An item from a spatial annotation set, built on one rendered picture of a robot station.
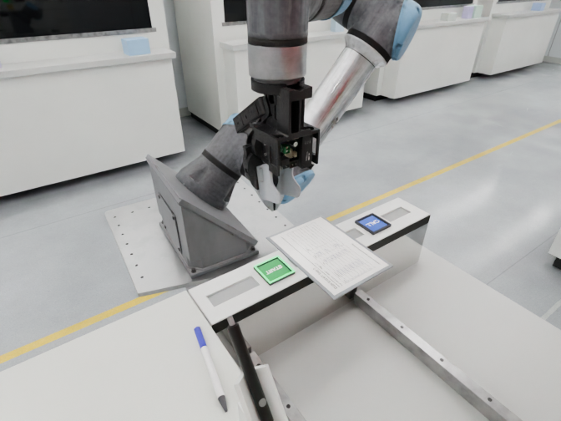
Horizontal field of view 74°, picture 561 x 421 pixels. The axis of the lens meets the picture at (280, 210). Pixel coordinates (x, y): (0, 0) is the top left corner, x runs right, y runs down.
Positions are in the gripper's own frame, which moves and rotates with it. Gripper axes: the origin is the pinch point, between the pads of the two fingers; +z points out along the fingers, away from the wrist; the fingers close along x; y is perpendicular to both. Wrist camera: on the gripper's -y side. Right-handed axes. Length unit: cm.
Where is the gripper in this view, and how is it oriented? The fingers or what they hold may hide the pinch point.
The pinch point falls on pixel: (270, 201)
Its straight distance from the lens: 61.3
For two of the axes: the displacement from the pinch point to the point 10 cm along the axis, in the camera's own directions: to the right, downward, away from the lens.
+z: 0.0, 8.4, 5.4
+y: 5.7, 4.4, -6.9
